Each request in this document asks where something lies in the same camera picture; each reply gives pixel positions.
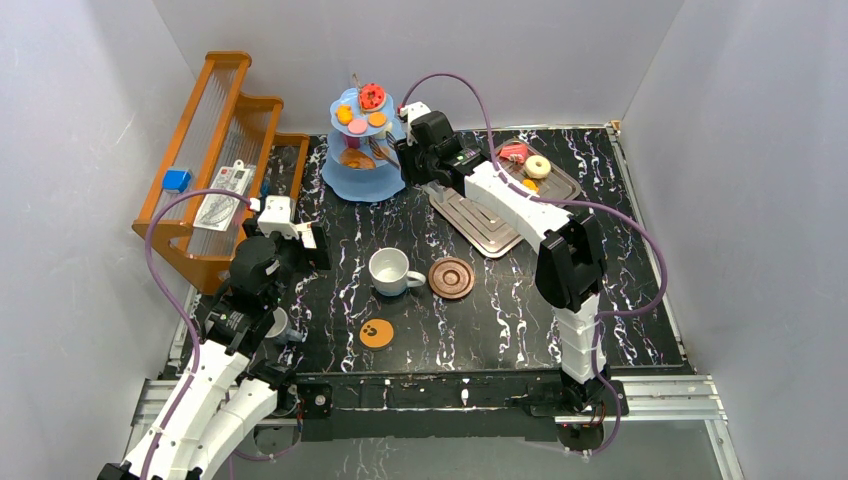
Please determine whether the cream white donut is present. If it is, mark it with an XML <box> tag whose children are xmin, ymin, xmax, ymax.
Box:
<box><xmin>374</xmin><ymin>122</ymin><xmax>393</xmax><ymax>140</ymax></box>
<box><xmin>523</xmin><ymin>155</ymin><xmax>552</xmax><ymax>179</ymax></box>

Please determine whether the round orange cookie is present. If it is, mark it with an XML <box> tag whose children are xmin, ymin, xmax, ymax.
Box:
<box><xmin>367</xmin><ymin>111</ymin><xmax>388</xmax><ymax>128</ymax></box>

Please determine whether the brown croissant pastry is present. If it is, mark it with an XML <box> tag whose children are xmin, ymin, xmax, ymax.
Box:
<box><xmin>339</xmin><ymin>148</ymin><xmax>376</xmax><ymax>170</ymax></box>

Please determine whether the pink round macaron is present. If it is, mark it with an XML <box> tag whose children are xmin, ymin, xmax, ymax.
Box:
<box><xmin>347</xmin><ymin>118</ymin><xmax>369</xmax><ymax>136</ymax></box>

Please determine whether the magenta pink roll cake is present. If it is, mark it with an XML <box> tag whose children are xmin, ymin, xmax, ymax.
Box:
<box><xmin>345</xmin><ymin>136</ymin><xmax>361</xmax><ymax>149</ymax></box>

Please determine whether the orange fish-shaped cookie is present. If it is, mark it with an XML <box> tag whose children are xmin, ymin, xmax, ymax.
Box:
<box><xmin>335</xmin><ymin>104</ymin><xmax>355</xmax><ymax>126</ymax></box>

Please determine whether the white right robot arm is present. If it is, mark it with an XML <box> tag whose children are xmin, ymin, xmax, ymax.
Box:
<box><xmin>393</xmin><ymin>103</ymin><xmax>607</xmax><ymax>414</ymax></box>

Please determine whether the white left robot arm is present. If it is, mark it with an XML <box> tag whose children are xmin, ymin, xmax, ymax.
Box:
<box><xmin>98</xmin><ymin>220</ymin><xmax>331</xmax><ymax>479</ymax></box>

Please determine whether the white ceramic mug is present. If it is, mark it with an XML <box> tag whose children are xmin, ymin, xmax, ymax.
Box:
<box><xmin>368</xmin><ymin>248</ymin><xmax>427</xmax><ymax>297</ymax></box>

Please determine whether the clear ruler set package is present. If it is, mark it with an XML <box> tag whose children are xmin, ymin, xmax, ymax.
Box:
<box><xmin>193</xmin><ymin>159</ymin><xmax>255</xmax><ymax>232</ymax></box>

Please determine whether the blue three-tier cake stand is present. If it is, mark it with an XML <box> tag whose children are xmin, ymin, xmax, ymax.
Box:
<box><xmin>321</xmin><ymin>75</ymin><xmax>405</xmax><ymax>203</ymax></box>

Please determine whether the orange round coaster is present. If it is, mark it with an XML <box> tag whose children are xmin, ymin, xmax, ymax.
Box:
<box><xmin>358</xmin><ymin>318</ymin><xmax>395</xmax><ymax>350</ymax></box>

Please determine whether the silver metal tray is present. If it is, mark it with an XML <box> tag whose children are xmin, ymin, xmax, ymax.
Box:
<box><xmin>424</xmin><ymin>145</ymin><xmax>571</xmax><ymax>259</ymax></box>

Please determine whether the orange wooden tiered rack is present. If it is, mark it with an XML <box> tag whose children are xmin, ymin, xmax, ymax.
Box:
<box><xmin>132</xmin><ymin>51</ymin><xmax>310</xmax><ymax>294</ymax></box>

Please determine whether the blue eraser block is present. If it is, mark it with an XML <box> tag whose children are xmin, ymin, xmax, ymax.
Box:
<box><xmin>161</xmin><ymin>169</ymin><xmax>193</xmax><ymax>194</ymax></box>

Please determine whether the brown wooden saucer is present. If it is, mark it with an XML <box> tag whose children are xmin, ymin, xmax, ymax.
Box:
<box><xmin>427</xmin><ymin>257</ymin><xmax>475</xmax><ymax>300</ymax></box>

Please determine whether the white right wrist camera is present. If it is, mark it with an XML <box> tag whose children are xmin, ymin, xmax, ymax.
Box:
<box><xmin>398</xmin><ymin>102</ymin><xmax>431</xmax><ymax>145</ymax></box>

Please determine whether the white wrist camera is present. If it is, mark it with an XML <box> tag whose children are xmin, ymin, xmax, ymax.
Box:
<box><xmin>398</xmin><ymin>102</ymin><xmax>431</xmax><ymax>145</ymax></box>
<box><xmin>257</xmin><ymin>195</ymin><xmax>299</xmax><ymax>240</ymax></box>

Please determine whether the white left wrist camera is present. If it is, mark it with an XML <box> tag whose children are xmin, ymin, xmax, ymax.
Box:
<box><xmin>257</xmin><ymin>195</ymin><xmax>299</xmax><ymax>240</ymax></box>

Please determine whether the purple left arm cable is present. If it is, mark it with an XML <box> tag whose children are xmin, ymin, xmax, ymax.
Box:
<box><xmin>139</xmin><ymin>189</ymin><xmax>261</xmax><ymax>480</ymax></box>

